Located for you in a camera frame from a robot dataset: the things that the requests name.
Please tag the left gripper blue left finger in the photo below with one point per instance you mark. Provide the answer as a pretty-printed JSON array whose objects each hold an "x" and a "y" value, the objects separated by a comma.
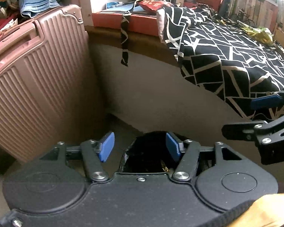
[{"x": 94, "y": 153}]

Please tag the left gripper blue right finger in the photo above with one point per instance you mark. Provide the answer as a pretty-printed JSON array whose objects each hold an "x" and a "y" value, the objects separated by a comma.
[{"x": 186, "y": 154}]

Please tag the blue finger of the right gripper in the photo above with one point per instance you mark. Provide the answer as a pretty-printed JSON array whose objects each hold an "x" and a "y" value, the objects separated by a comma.
[{"x": 266, "y": 102}]

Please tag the row of upright books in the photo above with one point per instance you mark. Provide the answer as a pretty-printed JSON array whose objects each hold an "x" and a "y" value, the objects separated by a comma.
[{"x": 258, "y": 4}]

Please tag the person's left hand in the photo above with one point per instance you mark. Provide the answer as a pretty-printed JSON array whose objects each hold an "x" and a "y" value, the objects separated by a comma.
[{"x": 266, "y": 211}]

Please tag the black white patterned cloth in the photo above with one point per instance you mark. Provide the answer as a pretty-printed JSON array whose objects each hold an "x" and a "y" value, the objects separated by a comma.
[{"x": 222, "y": 59}]

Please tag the wooden drawer shelf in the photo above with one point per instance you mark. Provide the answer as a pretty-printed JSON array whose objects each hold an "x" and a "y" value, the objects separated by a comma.
[{"x": 279, "y": 36}]

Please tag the yellow green foil wrapper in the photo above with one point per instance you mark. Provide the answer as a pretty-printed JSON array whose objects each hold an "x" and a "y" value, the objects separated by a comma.
[{"x": 262, "y": 35}]

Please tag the pink ribbed suitcase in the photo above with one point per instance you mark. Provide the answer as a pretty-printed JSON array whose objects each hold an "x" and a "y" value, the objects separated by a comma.
[{"x": 48, "y": 86}]

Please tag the miniature black bicycle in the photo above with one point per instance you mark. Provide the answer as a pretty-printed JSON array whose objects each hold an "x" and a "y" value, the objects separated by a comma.
[{"x": 242, "y": 16}]

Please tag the red storage box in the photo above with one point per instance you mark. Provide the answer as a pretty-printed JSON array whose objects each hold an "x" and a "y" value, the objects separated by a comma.
[{"x": 139, "y": 22}]

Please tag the red snack bag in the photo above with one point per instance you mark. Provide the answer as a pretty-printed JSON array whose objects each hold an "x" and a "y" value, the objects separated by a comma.
[{"x": 151, "y": 6}]

